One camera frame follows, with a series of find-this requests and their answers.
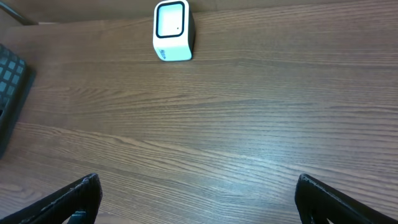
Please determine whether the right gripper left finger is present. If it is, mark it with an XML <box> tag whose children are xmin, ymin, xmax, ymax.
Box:
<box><xmin>1</xmin><ymin>173</ymin><xmax>102</xmax><ymax>224</ymax></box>

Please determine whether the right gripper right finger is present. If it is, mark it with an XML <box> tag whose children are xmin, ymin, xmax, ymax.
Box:
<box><xmin>295</xmin><ymin>174</ymin><xmax>397</xmax><ymax>224</ymax></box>

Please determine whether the white barcode scanner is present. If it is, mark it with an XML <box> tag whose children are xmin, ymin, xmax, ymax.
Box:
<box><xmin>152</xmin><ymin>0</ymin><xmax>195</xmax><ymax>62</ymax></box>

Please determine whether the grey plastic mesh basket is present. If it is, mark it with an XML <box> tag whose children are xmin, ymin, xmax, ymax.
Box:
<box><xmin>1</xmin><ymin>44</ymin><xmax>35</xmax><ymax>155</ymax></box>

